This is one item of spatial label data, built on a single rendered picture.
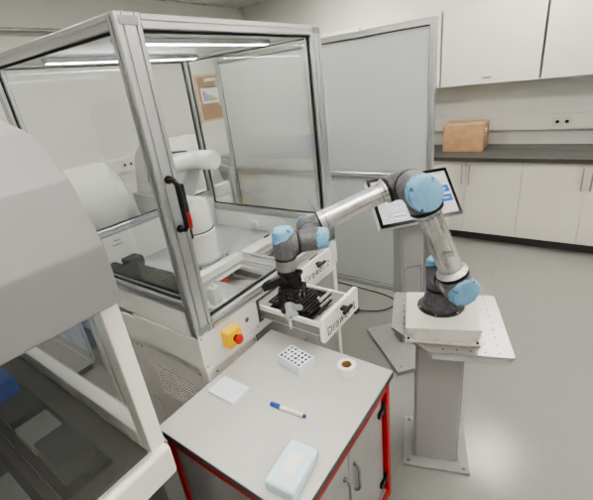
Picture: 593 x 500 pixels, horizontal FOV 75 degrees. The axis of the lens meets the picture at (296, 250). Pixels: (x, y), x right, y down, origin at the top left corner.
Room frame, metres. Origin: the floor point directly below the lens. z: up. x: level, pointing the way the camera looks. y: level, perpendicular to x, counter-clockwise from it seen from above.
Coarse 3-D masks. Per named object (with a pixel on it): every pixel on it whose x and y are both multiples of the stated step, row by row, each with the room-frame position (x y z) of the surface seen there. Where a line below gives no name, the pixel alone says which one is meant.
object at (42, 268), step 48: (0, 144) 0.81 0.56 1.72; (0, 192) 0.71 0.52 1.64; (48, 192) 0.76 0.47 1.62; (0, 240) 0.66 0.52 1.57; (48, 240) 0.71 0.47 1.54; (96, 240) 0.76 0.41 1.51; (0, 288) 0.62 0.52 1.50; (48, 288) 0.67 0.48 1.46; (96, 288) 0.73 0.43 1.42; (0, 336) 0.59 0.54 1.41; (48, 336) 0.64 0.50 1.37; (144, 384) 0.78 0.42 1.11; (144, 480) 0.70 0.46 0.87
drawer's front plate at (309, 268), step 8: (328, 248) 1.91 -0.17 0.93; (320, 256) 1.83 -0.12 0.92; (328, 256) 1.89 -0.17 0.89; (312, 264) 1.76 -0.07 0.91; (328, 264) 1.88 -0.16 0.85; (304, 272) 1.71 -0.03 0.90; (312, 272) 1.76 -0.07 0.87; (320, 272) 1.82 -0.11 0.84; (304, 280) 1.70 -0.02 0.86; (312, 280) 1.75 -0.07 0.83
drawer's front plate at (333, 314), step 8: (352, 288) 1.45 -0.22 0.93; (344, 296) 1.39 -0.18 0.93; (352, 296) 1.42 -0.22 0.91; (336, 304) 1.34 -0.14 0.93; (344, 304) 1.37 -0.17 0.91; (328, 312) 1.28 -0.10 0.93; (336, 312) 1.32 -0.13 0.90; (352, 312) 1.42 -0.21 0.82; (320, 320) 1.24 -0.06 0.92; (328, 320) 1.27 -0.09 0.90; (344, 320) 1.36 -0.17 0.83; (320, 328) 1.24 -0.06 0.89; (328, 328) 1.26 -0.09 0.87; (336, 328) 1.31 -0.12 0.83; (320, 336) 1.24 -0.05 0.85; (328, 336) 1.26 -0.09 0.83
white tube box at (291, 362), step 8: (296, 352) 1.23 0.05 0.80; (304, 352) 1.22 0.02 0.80; (280, 360) 1.22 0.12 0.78; (288, 360) 1.19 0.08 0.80; (296, 360) 1.18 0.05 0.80; (304, 360) 1.19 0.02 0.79; (312, 360) 1.19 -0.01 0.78; (288, 368) 1.19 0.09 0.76; (296, 368) 1.14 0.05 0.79; (304, 368) 1.16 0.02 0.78
